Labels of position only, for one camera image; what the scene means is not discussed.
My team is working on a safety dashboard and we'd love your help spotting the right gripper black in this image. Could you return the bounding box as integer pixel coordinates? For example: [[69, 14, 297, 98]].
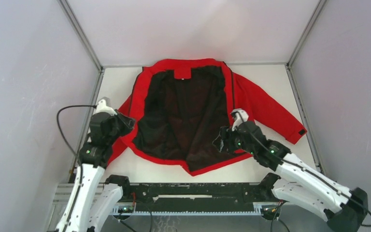
[[212, 125, 256, 156]]

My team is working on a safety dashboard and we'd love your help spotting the red jacket black lining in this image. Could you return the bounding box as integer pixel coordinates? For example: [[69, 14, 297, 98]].
[[110, 58, 307, 176]]

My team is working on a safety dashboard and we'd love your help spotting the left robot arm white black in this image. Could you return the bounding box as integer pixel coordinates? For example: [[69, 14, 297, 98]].
[[55, 109, 135, 232]]

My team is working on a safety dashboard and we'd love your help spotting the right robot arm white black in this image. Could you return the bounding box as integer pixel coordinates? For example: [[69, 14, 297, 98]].
[[213, 121, 368, 232]]

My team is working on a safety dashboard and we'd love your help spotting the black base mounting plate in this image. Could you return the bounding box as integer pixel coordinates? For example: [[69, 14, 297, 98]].
[[122, 183, 279, 214]]

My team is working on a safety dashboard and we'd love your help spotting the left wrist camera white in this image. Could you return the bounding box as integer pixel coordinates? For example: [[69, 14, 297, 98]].
[[93, 97, 117, 116]]

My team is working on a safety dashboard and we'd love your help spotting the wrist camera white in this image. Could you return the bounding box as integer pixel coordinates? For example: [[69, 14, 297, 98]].
[[93, 97, 117, 116], [230, 108, 249, 131]]

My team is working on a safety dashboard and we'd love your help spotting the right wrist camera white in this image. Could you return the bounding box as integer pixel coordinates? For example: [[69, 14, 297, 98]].
[[230, 108, 249, 131]]

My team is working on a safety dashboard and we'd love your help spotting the left camera black cable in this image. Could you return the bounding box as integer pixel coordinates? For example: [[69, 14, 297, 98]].
[[56, 104, 98, 199]]

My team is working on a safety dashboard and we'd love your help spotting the white slotted cable duct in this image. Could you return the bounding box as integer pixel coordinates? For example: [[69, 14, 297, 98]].
[[109, 204, 276, 216]]

